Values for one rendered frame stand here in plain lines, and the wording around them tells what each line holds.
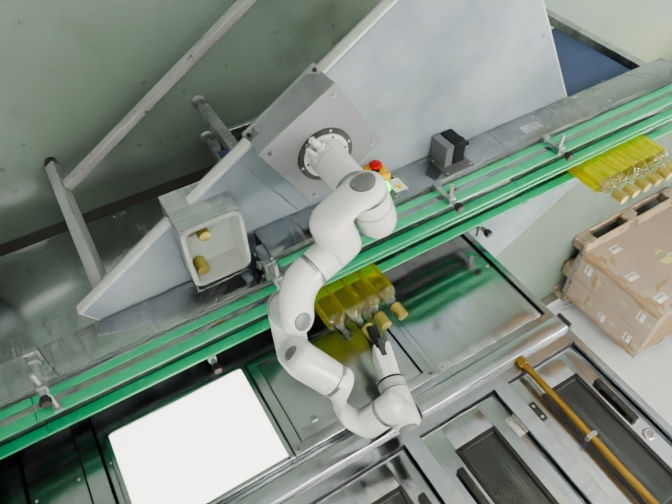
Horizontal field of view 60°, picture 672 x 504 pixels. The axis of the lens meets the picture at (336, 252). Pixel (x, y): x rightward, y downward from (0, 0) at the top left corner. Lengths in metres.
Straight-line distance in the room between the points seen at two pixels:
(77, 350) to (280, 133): 0.81
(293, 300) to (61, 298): 1.10
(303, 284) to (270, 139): 0.39
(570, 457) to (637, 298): 3.56
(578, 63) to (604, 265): 2.97
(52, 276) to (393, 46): 1.39
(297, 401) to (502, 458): 0.59
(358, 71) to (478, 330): 0.88
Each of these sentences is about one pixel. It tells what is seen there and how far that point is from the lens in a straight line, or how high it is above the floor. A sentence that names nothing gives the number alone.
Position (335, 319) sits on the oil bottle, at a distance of 1.67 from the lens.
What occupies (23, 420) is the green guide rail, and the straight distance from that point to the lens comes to 1.71.
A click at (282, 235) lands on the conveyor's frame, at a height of 0.82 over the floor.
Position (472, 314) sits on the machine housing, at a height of 1.18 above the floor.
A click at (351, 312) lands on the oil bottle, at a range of 1.69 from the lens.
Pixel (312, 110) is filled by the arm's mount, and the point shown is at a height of 0.86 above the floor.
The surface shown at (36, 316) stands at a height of 0.45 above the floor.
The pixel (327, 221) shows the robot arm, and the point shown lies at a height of 1.16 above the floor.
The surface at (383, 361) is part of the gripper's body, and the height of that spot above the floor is 1.28.
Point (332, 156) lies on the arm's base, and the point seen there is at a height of 0.94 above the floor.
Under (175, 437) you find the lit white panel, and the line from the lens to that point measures 1.73.
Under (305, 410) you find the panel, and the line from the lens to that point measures 1.70.
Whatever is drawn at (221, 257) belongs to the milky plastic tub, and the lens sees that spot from 1.72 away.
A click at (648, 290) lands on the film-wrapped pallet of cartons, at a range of 5.31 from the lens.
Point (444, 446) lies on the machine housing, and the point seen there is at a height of 1.49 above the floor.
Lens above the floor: 1.92
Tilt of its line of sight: 35 degrees down
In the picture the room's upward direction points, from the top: 141 degrees clockwise
